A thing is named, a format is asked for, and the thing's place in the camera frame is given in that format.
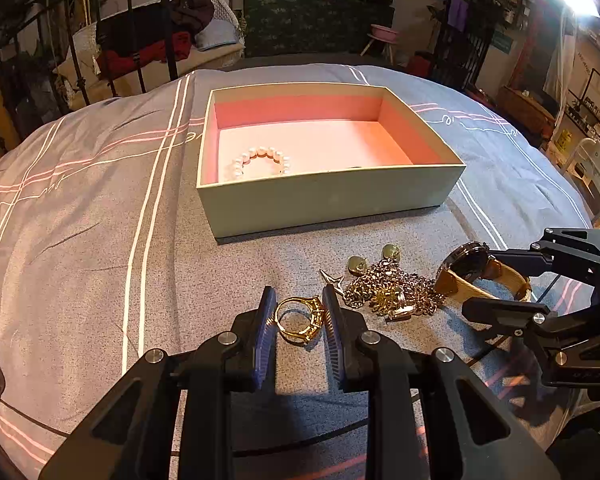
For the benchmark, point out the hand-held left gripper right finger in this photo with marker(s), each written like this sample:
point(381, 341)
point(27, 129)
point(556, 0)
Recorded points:
point(333, 345)

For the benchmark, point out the pile of red and dark clothes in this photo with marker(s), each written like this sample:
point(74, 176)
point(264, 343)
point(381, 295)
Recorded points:
point(160, 50)

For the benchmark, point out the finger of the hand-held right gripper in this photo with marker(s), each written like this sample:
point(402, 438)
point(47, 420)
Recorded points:
point(555, 255)
point(510, 316)

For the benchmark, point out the light blue pillow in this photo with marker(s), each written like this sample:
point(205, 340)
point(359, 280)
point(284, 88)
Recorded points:
point(216, 35)

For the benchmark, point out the cardboard box with pink lining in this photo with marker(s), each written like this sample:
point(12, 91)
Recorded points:
point(305, 202)

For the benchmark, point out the gold wristwatch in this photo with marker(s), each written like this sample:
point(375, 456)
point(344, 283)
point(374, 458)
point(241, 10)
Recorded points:
point(461, 288)

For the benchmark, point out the purple garment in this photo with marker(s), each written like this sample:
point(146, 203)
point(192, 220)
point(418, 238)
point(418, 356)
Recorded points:
point(459, 12)

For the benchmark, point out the pink stool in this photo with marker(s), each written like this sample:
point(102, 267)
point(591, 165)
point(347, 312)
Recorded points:
point(384, 32)

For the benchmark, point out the silver star charm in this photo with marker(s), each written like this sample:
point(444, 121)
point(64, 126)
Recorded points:
point(336, 280)

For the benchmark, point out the wooden side cabinet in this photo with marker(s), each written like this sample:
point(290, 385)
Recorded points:
point(527, 110)

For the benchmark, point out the black wall shelf with bottles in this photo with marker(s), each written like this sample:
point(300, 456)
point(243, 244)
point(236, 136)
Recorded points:
point(592, 102)

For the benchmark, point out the green camouflage cabinet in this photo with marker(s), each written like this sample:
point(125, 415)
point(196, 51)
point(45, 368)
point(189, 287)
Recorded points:
point(315, 22)

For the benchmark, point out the grey striped bed cover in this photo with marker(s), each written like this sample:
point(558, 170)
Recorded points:
point(80, 240)

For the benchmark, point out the beige tasselled cushion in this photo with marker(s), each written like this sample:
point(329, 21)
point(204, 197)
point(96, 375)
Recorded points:
point(77, 67)

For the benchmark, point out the black iron bed frame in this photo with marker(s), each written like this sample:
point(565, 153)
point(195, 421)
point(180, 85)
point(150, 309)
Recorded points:
point(132, 30)

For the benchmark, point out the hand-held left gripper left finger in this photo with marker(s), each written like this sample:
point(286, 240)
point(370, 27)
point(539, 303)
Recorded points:
point(264, 345)

